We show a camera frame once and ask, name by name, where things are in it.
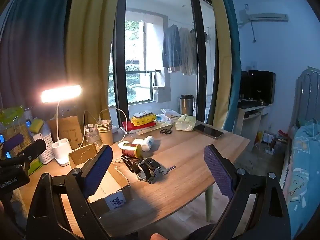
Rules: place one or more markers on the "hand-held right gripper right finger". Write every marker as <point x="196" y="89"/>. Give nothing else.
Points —
<point x="218" y="172"/>

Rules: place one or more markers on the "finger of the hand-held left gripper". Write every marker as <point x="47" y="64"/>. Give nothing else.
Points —
<point x="12" y="142"/>
<point x="32" y="151"/>

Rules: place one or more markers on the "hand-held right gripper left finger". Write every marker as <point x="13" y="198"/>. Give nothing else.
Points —
<point x="97" y="172"/>

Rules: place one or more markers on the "cardboard box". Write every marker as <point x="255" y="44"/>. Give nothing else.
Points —
<point x="117" y="180"/>

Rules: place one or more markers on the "white earbuds case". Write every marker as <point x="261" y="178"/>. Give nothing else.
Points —
<point x="123" y="145"/>

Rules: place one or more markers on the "red and gold can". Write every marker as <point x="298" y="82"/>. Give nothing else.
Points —
<point x="130" y="152"/>

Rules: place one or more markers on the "white wall charger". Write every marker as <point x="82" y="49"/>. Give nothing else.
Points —
<point x="137" y="141"/>

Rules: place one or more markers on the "black car key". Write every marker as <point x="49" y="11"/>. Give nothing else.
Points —
<point x="152" y="163"/>

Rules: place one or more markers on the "white pill bottle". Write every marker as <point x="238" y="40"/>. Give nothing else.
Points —
<point x="150" y="143"/>

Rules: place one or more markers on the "wicker basket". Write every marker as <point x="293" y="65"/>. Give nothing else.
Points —
<point x="20" y="132"/>

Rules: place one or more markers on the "white plastic basket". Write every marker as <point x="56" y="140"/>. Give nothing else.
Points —
<point x="46" y="150"/>

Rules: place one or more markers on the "green carton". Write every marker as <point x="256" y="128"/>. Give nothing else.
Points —
<point x="35" y="167"/>

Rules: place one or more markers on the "yellow sponge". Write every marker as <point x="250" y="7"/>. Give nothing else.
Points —
<point x="36" y="125"/>

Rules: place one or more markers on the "green plastic bag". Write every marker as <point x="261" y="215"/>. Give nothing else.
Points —
<point x="11" y="115"/>

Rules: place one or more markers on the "white desk lamp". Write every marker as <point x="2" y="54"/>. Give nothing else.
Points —
<point x="61" y="155"/>

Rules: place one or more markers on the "green table leg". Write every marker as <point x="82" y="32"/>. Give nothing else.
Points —
<point x="209" y="200"/>

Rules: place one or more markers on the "stack of brown paper cups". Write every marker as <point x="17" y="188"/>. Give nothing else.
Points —
<point x="106" y="137"/>

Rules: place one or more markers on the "clear glass cup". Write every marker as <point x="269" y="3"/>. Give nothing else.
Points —
<point x="91" y="136"/>

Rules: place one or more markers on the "brown printed lamp carton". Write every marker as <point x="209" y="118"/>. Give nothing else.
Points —
<point x="67" y="130"/>

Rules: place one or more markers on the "dark smartphone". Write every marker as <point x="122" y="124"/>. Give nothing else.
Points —
<point x="208" y="130"/>

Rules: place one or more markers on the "white power adapter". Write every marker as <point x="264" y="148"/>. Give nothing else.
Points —
<point x="114" y="129"/>

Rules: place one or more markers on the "red book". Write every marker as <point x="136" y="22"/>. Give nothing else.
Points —
<point x="127" y="126"/>

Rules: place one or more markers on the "white television stand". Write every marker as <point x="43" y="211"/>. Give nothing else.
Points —
<point x="250" y="125"/>

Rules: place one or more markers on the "pale green tissue pack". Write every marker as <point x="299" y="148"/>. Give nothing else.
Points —
<point x="185" y="125"/>

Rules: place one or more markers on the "black scissors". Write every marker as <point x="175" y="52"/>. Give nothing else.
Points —
<point x="166" y="131"/>

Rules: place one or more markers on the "yellow snack packet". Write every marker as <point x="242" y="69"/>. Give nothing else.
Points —
<point x="143" y="122"/>

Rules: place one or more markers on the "beige envelope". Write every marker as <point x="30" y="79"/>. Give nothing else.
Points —
<point x="155" y="129"/>

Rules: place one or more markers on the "white power bank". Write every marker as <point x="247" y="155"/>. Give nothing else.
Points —
<point x="142" y="114"/>

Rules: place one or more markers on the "steel thermos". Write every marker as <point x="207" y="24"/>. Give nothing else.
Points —
<point x="186" y="106"/>

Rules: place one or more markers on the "white flat box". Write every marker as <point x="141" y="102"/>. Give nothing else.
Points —
<point x="171" y="112"/>

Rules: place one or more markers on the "white and blue wipes pack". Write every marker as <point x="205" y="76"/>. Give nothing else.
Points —
<point x="163" y="118"/>

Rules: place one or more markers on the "blue printed blanket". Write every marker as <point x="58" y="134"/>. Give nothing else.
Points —
<point x="305" y="167"/>

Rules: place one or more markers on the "black television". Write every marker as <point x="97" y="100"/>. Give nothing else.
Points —
<point x="260" y="87"/>

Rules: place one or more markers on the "blue curtain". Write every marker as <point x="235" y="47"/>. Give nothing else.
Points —
<point x="32" y="42"/>
<point x="231" y="17"/>

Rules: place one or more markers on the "yellow curtain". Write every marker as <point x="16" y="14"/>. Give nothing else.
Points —
<point x="92" y="55"/>
<point x="225" y="67"/>

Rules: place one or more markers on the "grey bed headboard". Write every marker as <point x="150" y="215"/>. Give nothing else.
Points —
<point x="307" y="97"/>

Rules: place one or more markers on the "hanging beige garment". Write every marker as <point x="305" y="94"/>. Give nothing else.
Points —
<point x="188" y="55"/>

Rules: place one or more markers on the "hanging blue shirt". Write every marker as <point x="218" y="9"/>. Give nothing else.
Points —
<point x="172" y="47"/>

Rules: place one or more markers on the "white air conditioner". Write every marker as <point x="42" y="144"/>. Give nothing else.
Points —
<point x="267" y="17"/>

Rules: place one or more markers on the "black sliding door frame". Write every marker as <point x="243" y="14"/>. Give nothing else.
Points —
<point x="122" y="55"/>

